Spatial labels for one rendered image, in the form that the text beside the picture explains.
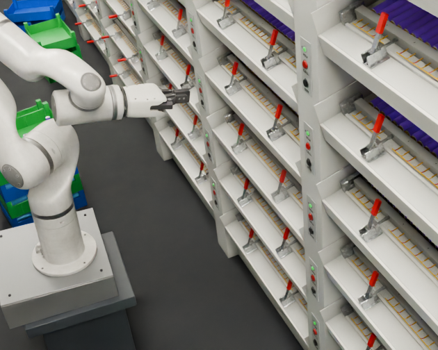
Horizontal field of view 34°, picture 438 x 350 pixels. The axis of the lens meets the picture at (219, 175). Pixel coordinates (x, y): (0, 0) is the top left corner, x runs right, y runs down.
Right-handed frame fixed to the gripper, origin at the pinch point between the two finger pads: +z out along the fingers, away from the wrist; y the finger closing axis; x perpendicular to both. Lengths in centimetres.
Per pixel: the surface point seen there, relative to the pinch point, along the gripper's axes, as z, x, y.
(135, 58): 29, -45, -127
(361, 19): 17, 35, 44
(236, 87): 21.9, -6.1, -13.4
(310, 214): 20.3, -16.1, 35.0
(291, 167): 19.2, -8.7, 25.3
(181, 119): 30, -47, -71
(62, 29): 19, -69, -226
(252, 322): 30, -83, 1
